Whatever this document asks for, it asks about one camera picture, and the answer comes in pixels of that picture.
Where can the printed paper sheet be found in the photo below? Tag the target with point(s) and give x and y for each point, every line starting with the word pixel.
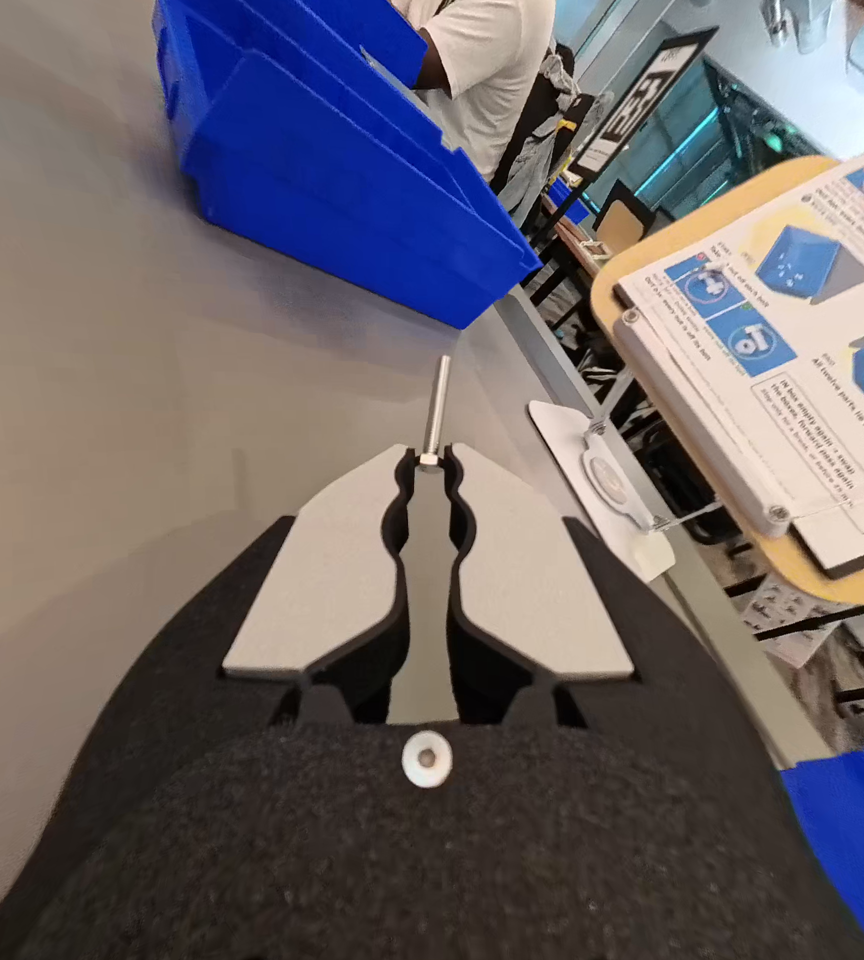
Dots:
pixel 784 619

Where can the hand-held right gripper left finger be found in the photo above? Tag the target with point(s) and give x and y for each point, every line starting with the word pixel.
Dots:
pixel 327 585

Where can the printed instruction sheet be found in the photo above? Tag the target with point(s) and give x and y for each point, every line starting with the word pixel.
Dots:
pixel 814 360

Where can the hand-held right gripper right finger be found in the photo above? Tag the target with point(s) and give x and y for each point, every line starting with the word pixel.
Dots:
pixel 537 585

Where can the thin long steel bolt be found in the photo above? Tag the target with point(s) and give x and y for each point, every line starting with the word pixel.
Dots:
pixel 436 412

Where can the hanging marker sign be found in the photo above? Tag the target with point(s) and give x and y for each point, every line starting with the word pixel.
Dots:
pixel 642 97

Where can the white document stand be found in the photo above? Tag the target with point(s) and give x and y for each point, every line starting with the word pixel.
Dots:
pixel 702 420

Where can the hanging denim jacket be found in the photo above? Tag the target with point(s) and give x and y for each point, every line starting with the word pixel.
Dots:
pixel 544 142

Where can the tan board with black frame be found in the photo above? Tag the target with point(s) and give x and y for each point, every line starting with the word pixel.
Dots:
pixel 623 221

